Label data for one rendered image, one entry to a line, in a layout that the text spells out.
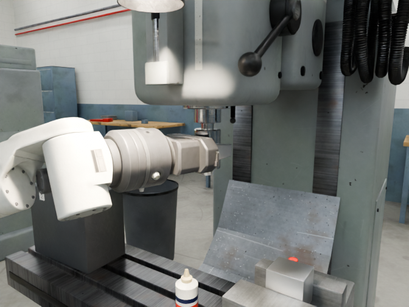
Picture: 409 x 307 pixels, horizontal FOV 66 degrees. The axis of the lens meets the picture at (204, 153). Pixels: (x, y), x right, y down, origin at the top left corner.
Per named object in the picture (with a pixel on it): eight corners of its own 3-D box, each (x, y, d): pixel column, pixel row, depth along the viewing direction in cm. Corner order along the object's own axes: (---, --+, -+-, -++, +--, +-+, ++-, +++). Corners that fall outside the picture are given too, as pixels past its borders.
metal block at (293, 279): (301, 318, 48) (304, 281, 47) (264, 303, 51) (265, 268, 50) (311, 300, 52) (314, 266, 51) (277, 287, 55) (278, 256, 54)
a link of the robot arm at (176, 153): (220, 127, 49) (154, 131, 41) (219, 187, 50) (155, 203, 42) (171, 122, 58) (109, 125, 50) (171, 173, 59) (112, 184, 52)
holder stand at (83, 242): (87, 275, 74) (82, 192, 71) (34, 251, 85) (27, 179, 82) (126, 254, 84) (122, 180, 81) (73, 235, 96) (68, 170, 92)
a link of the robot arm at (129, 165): (137, 118, 44) (49, 121, 36) (157, 193, 42) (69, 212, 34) (106, 147, 52) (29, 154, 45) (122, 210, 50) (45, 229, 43)
